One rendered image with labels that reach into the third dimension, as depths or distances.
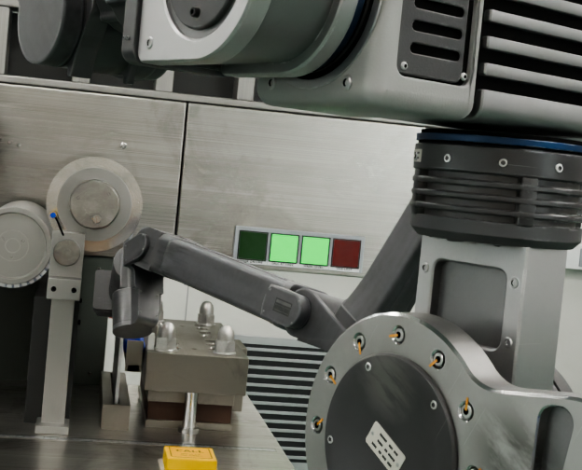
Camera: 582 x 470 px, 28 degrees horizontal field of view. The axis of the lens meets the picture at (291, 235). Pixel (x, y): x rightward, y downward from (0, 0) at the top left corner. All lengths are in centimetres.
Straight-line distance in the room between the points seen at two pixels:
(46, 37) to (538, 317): 42
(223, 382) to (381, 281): 63
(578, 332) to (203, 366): 326
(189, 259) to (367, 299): 36
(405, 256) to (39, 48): 51
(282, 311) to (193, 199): 87
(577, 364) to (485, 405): 419
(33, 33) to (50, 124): 127
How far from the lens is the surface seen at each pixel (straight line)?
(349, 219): 223
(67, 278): 180
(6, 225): 186
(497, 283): 90
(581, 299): 496
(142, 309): 166
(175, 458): 164
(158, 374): 185
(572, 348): 497
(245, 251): 219
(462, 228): 86
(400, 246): 126
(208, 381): 185
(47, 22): 89
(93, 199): 182
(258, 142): 220
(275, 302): 135
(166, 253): 160
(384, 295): 126
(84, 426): 189
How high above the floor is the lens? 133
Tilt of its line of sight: 3 degrees down
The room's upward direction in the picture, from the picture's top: 5 degrees clockwise
